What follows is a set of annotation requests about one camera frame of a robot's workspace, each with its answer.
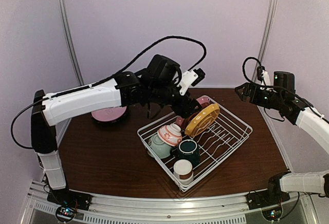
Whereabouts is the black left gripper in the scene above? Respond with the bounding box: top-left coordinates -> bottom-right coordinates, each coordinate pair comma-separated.
148,79 -> 202,117

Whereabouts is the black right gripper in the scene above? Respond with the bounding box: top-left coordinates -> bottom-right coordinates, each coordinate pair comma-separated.
235,81 -> 284,110

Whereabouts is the yellow dotted plate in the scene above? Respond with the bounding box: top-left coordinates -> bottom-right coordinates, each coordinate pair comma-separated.
185,103 -> 220,137

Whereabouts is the black rimmed white plate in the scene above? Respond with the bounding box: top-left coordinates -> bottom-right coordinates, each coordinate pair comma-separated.
90,105 -> 131,125

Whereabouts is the plain pink plate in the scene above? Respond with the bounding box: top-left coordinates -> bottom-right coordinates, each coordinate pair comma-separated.
92,105 -> 127,122

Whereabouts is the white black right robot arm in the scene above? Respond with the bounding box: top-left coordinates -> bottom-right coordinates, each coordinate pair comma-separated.
234,70 -> 328,204

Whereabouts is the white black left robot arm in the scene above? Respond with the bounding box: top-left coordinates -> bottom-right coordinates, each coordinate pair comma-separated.
31,54 -> 205,206

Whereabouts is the pink white floral bowl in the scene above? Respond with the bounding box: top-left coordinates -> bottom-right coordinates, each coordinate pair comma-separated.
157,123 -> 182,147

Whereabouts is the dark green mug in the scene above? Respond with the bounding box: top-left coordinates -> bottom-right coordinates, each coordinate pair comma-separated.
170,139 -> 200,168

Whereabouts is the pale green bowl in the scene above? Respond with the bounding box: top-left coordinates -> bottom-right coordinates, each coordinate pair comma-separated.
148,134 -> 172,159

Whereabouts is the white brown cup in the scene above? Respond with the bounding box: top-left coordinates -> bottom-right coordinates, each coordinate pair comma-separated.
173,159 -> 194,185

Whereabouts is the right circuit board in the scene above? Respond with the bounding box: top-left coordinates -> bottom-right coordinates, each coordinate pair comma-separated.
262,207 -> 283,222

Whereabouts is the circuit board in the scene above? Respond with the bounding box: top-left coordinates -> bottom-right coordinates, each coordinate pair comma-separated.
55,206 -> 77,222
262,207 -> 283,222

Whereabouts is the left circuit board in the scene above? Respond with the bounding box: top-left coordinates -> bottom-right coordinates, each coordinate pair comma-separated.
55,206 -> 77,222

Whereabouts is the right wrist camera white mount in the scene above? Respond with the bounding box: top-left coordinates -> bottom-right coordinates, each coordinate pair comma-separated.
257,66 -> 271,86

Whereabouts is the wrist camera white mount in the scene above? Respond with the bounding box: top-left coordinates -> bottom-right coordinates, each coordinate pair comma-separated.
257,66 -> 271,86
177,68 -> 206,96

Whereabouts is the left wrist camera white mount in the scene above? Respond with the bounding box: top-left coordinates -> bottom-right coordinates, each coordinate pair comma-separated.
177,68 -> 206,96

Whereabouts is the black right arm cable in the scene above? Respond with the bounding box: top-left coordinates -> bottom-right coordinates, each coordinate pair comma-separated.
242,56 -> 286,122

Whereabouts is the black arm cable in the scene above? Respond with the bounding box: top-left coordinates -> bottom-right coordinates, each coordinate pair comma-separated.
10,35 -> 208,150
242,56 -> 286,122

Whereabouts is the white wire dish rack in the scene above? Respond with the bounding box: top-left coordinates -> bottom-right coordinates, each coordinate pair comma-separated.
137,96 -> 252,192

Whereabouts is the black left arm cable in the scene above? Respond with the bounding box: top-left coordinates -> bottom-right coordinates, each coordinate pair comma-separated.
10,35 -> 208,150

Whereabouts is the right aluminium frame post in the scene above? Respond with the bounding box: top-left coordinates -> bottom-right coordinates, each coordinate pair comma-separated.
248,0 -> 280,86

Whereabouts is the aluminium frame post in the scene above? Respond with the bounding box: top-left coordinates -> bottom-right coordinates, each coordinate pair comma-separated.
53,0 -> 86,92
248,0 -> 280,86

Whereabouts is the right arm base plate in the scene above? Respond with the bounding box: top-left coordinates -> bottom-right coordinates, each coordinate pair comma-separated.
246,190 -> 290,210

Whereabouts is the front aluminium rail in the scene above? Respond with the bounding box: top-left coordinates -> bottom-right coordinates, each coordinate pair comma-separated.
19,181 -> 320,223

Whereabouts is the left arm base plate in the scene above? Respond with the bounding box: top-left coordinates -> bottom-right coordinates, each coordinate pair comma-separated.
47,189 -> 92,211

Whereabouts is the left aluminium frame post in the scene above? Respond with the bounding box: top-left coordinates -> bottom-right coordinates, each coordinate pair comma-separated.
53,0 -> 86,92

